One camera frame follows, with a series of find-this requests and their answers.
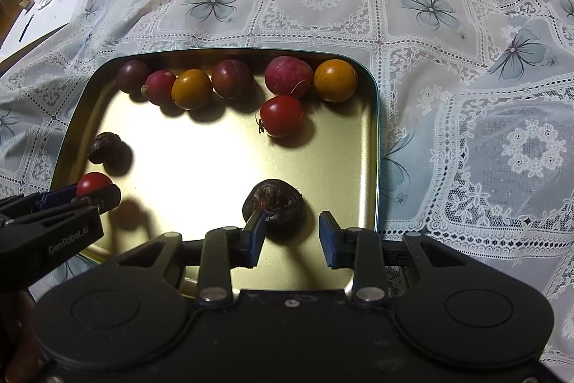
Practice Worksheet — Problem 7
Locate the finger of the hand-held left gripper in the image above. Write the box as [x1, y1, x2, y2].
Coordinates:
[0, 185, 122, 233]
[0, 187, 79, 222]

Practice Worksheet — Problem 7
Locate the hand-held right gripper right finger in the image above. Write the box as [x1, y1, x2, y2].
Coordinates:
[318, 211, 480, 303]

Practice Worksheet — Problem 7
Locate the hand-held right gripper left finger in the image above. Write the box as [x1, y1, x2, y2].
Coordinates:
[114, 210, 266, 303]

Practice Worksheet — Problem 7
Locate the red cherry tomato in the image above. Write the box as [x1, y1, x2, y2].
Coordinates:
[75, 172, 114, 197]
[257, 95, 306, 138]

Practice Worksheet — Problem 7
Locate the dark brown water chestnut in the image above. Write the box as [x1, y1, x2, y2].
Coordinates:
[242, 179, 307, 233]
[87, 132, 122, 165]

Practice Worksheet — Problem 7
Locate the gold metal tray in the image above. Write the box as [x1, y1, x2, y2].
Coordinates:
[48, 47, 382, 294]

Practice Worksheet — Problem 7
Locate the dark purple plum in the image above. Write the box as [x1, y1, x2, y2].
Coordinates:
[212, 59, 254, 100]
[117, 60, 151, 97]

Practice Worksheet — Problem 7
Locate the orange kumquat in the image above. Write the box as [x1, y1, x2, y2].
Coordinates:
[171, 69, 213, 111]
[313, 59, 359, 103]

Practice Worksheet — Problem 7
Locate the red radish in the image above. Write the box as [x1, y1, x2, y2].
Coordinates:
[264, 55, 315, 98]
[141, 70, 178, 106]

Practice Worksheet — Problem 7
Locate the black pen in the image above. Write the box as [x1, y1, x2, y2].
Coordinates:
[18, 13, 34, 43]

